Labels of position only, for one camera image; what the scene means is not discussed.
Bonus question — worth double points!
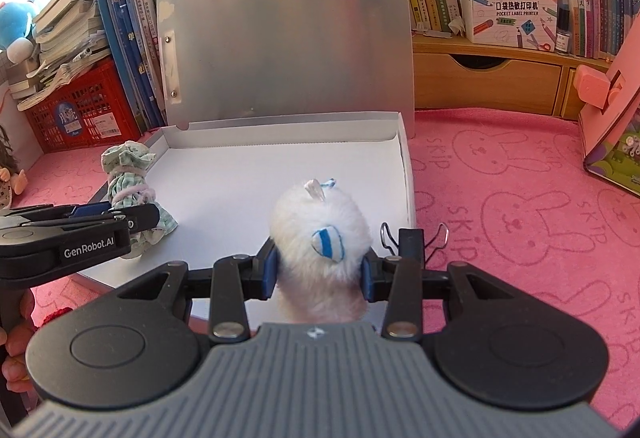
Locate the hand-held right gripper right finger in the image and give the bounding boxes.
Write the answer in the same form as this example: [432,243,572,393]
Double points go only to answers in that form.
[360,249,522,339]

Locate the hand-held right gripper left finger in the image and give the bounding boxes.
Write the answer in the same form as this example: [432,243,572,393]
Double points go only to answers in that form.
[116,238,279,344]

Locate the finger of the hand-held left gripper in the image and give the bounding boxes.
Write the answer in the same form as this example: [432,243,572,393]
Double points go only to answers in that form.
[50,205,162,235]
[0,204,115,223]

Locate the silver cardboard box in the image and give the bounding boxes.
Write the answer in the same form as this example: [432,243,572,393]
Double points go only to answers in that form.
[77,0,417,325]

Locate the person's left hand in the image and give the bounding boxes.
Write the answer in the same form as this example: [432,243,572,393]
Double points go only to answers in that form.
[0,290,38,394]

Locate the black binder clip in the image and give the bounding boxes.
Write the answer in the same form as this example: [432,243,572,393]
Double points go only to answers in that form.
[380,222,448,269]

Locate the brown-haired doll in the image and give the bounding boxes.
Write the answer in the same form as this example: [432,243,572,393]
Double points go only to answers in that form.
[0,125,28,211]

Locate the red plastic crate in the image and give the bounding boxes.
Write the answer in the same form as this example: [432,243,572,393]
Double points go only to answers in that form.
[22,58,143,153]

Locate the pink rabbit print mat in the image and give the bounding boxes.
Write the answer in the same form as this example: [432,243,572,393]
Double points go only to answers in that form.
[0,108,640,438]

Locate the stack of worn books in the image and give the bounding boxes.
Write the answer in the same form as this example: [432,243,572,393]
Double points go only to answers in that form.
[9,0,113,111]

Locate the row of blue books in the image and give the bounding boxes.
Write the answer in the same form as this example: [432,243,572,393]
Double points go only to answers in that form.
[92,0,208,129]

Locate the blue and white plush toy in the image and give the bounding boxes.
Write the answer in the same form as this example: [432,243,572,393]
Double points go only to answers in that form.
[0,0,53,63]

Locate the wooden desk organizer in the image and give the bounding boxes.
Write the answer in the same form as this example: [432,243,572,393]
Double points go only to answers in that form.
[412,30,613,121]

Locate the pink cardboard stand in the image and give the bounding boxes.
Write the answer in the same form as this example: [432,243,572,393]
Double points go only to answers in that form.
[574,35,640,199]

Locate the white printed carton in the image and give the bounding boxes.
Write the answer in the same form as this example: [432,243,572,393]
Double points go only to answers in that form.
[459,0,558,52]

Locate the small glass bottle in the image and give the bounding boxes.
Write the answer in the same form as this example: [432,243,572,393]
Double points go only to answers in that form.
[556,6,572,53]

